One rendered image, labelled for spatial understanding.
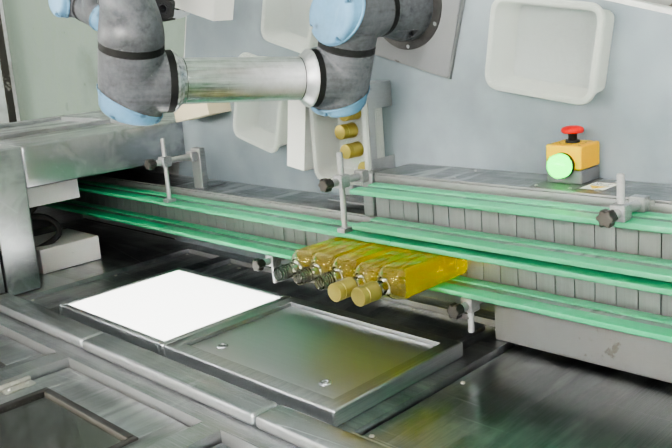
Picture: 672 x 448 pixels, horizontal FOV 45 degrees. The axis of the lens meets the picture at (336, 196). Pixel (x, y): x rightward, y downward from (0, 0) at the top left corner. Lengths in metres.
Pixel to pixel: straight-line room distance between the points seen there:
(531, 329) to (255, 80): 0.69
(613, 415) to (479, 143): 0.61
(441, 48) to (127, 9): 0.63
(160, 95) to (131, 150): 0.86
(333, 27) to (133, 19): 0.38
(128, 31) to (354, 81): 0.45
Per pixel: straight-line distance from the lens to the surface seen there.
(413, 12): 1.67
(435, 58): 1.72
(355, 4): 1.56
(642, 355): 1.47
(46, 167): 2.23
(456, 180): 1.58
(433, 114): 1.75
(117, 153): 2.32
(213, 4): 2.03
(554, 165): 1.48
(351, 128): 1.86
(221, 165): 2.32
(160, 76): 1.50
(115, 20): 1.47
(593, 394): 1.44
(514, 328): 1.59
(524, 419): 1.36
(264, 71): 1.57
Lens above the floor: 2.12
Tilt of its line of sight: 43 degrees down
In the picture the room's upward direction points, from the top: 106 degrees counter-clockwise
